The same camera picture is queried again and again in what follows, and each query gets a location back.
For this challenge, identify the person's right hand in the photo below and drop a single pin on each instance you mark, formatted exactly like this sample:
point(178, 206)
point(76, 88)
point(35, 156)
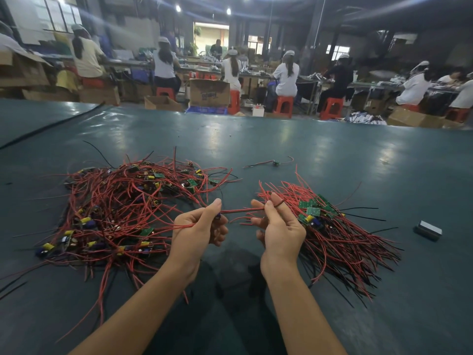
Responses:
point(282, 236)

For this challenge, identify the person's left hand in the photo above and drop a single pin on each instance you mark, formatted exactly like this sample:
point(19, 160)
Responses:
point(196, 236)

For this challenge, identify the person's right forearm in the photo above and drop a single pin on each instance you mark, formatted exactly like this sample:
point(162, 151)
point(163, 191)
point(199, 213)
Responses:
point(303, 318)

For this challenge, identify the person's left forearm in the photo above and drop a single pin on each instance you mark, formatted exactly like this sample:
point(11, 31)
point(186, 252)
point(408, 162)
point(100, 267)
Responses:
point(125, 318)

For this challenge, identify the dark green table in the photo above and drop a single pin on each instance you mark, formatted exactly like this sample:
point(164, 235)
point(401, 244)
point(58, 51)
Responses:
point(384, 166)

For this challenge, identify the blue plastic crate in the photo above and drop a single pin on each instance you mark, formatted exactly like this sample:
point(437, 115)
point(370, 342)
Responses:
point(207, 110)

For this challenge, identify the heap of black white items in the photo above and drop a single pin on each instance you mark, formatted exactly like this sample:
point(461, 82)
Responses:
point(366, 118)

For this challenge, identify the small black grey block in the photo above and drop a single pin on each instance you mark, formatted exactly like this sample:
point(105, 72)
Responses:
point(428, 230)

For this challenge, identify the yellow sack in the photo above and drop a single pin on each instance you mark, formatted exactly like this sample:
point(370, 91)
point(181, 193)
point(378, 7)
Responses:
point(66, 80)

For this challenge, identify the large open cardboard box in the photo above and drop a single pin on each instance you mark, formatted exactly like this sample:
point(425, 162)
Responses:
point(21, 68)

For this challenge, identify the grid window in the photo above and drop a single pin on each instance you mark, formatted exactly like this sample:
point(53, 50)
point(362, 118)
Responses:
point(60, 17)

